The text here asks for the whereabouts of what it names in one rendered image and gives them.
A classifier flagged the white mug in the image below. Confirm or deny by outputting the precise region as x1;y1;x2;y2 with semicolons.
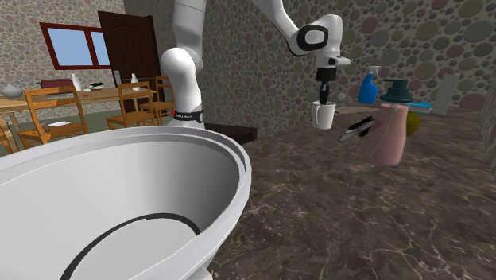
310;100;337;131

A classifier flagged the blue spray bottle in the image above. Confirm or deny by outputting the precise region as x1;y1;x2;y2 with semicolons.
357;65;383;105

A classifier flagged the black and silver tool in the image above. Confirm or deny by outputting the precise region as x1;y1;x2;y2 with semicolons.
337;115;377;144

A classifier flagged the pink soap dispenser bottle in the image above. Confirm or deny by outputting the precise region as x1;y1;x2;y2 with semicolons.
362;78;415;168

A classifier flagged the yellow-green round fruit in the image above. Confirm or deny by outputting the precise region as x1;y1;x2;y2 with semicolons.
405;111;421;138

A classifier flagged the blue flat box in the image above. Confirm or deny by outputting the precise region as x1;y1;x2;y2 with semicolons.
408;101;434;115

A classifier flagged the dark robot stand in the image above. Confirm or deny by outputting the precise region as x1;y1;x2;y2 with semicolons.
203;122;259;146

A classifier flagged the grey upright panel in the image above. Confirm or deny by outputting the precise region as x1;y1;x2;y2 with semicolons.
430;72;461;116

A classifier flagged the wooden chair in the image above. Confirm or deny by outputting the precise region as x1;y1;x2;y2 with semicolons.
0;114;21;157
105;80;158;130
138;76;176;126
17;85;90;150

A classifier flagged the dark brown door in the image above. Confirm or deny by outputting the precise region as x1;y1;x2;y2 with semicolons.
97;10;166;115

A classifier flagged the wooden dining table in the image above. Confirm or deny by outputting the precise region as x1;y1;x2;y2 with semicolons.
0;72;158;133

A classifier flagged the large white bowl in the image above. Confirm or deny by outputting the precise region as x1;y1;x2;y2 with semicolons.
0;124;254;280

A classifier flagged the red-framed window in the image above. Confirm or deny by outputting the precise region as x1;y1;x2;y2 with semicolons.
39;21;112;72

